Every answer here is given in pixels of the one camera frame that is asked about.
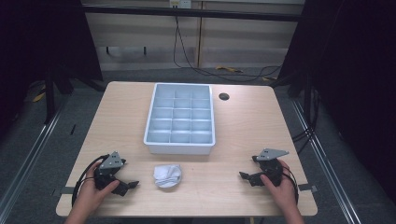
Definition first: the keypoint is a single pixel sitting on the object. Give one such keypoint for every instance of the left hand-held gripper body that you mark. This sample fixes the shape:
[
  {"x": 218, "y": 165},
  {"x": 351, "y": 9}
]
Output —
[{"x": 112, "y": 162}]

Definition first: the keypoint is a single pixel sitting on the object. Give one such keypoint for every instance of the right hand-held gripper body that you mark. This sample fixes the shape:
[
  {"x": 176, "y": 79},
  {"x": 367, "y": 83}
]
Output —
[{"x": 271, "y": 169}]

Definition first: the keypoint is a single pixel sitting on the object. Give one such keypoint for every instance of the white cloth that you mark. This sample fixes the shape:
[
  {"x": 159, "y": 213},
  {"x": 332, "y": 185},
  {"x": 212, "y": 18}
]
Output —
[{"x": 168, "y": 176}]

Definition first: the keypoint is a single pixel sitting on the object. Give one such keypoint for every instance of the white divided storage box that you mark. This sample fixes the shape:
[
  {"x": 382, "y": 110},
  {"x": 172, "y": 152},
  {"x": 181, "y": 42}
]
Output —
[{"x": 180, "y": 119}]

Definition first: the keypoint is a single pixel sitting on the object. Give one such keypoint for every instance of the person's right hand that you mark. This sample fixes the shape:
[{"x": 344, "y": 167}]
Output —
[{"x": 281, "y": 193}]

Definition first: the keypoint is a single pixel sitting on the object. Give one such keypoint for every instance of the person's left hand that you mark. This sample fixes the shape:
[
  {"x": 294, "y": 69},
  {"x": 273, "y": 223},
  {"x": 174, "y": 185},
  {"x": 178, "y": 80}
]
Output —
[{"x": 91, "y": 194}]

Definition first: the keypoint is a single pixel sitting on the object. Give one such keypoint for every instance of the grey table edge strip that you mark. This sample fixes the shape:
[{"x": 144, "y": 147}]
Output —
[
  {"x": 307, "y": 187},
  {"x": 63, "y": 190}
]

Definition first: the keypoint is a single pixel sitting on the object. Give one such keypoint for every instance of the small black floor object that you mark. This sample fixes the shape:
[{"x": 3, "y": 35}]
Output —
[{"x": 73, "y": 129}]

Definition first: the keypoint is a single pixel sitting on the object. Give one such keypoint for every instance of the black round table grommet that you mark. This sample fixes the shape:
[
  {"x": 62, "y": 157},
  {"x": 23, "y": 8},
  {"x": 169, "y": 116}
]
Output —
[{"x": 224, "y": 96}]

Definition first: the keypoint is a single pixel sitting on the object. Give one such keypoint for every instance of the black metal stand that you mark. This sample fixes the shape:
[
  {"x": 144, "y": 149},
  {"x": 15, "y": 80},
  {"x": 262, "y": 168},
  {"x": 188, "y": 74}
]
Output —
[{"x": 49, "y": 99}]

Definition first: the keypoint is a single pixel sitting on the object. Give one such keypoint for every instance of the small yellow floor scrap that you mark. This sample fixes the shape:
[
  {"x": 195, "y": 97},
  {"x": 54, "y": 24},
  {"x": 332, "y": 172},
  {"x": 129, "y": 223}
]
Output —
[{"x": 267, "y": 79}]

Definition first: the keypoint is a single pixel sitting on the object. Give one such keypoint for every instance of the yellow floor tape piece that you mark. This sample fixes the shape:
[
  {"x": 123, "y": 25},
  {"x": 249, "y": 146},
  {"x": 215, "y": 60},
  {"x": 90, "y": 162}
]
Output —
[{"x": 39, "y": 97}]

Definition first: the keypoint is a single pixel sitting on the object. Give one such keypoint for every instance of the yellow scrap on floor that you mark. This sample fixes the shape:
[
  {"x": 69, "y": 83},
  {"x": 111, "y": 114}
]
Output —
[{"x": 229, "y": 69}]

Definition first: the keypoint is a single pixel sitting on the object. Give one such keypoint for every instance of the black curtain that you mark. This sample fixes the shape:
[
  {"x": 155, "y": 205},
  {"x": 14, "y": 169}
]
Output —
[
  {"x": 355, "y": 77},
  {"x": 37, "y": 43}
]

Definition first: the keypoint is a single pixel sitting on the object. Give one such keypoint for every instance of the black horizontal bar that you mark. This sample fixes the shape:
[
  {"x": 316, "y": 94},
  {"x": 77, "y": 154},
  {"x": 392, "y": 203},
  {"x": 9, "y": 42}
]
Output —
[{"x": 186, "y": 12}]

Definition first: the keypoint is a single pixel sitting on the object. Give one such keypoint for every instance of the metal floor rail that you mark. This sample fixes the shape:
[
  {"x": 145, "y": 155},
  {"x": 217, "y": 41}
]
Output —
[
  {"x": 327, "y": 165},
  {"x": 29, "y": 155}
]

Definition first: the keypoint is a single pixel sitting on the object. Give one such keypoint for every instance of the white wall socket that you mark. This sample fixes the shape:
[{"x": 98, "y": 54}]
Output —
[{"x": 180, "y": 3}]

